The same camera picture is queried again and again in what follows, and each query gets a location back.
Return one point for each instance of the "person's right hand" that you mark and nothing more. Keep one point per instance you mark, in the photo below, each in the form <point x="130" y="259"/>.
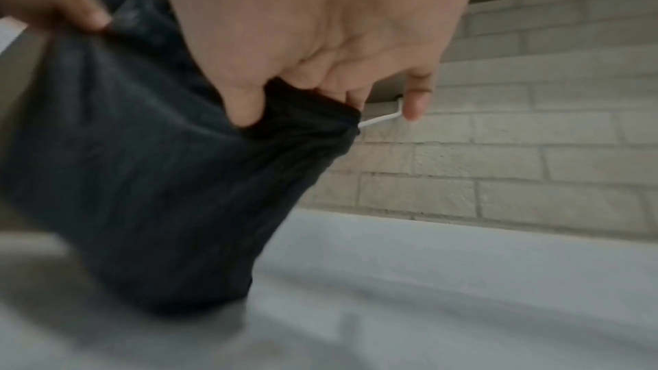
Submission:
<point x="318" y="15"/>

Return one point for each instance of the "black drawstring bag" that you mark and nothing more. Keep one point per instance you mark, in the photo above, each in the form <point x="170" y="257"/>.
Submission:
<point x="154" y="177"/>

